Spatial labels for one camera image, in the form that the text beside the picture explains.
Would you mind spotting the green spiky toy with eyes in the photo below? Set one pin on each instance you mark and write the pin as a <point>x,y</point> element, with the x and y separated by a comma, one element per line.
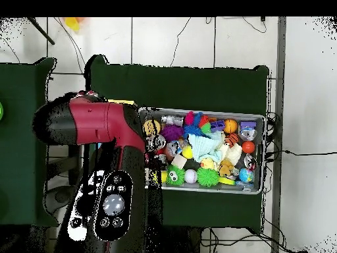
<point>175,177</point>

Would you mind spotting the black rod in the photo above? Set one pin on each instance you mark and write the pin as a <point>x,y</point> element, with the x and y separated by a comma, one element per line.
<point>42,31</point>

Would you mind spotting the orange round sponge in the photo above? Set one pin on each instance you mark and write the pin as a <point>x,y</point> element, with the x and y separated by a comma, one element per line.
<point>152,127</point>

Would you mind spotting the dark green side tablecloth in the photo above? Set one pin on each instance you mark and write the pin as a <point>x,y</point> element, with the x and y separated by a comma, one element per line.
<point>15,184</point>

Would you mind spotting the green round object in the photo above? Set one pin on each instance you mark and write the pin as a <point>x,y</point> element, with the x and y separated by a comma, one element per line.
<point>1,112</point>

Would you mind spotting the small globe ball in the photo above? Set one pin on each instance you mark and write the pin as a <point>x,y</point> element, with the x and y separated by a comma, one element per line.
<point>246,175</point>

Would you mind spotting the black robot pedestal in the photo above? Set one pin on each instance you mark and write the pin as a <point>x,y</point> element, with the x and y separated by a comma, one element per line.
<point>184,241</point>

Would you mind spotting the green spiky ball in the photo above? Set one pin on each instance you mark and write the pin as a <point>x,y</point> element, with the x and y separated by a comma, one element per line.
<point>208,177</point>

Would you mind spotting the grey round base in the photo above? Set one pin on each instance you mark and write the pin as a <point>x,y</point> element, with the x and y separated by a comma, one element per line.
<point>55,196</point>

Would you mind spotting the light blue knitted cloth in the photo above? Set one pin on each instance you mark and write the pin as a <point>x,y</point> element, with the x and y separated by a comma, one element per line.
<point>204,147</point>

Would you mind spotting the orange ball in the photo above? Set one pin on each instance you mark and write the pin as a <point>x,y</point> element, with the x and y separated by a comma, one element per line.
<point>248,147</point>

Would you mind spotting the small patterned cloth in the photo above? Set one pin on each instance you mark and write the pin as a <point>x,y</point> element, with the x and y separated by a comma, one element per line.
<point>88,93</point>

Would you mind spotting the blue spiky ball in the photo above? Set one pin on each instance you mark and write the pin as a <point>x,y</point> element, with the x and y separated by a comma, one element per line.
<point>192,129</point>

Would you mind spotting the crushed drink can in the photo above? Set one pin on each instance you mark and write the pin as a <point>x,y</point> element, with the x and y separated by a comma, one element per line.
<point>157,142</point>

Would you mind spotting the purple spiky ball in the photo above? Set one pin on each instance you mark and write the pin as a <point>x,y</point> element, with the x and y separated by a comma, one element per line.
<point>172,133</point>

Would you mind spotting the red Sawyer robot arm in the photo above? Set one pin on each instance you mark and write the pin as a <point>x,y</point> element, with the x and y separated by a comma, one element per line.
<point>100,123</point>

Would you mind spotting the black upright panel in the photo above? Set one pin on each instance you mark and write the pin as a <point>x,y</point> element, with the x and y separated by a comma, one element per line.
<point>75,163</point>

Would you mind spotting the white baseball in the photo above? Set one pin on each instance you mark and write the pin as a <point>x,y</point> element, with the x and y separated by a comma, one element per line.
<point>190,176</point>

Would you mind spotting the yellow object on floor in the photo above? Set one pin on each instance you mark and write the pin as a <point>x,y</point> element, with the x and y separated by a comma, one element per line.
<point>71,23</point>

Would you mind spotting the brown teddy bear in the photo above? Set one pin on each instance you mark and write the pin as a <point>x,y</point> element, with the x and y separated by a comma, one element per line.
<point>226,167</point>

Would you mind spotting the shallow mesh bin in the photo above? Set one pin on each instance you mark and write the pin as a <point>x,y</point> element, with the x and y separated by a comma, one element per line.
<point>223,188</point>

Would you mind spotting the small basketball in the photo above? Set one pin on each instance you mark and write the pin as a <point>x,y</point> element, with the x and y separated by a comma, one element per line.
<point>230,126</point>

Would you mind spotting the wooden box with three holes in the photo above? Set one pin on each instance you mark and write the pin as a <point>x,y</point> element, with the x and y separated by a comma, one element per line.
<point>123,102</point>

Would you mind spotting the tiger plush toy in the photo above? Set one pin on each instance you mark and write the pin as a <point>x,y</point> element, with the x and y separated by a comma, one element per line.
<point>231,139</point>

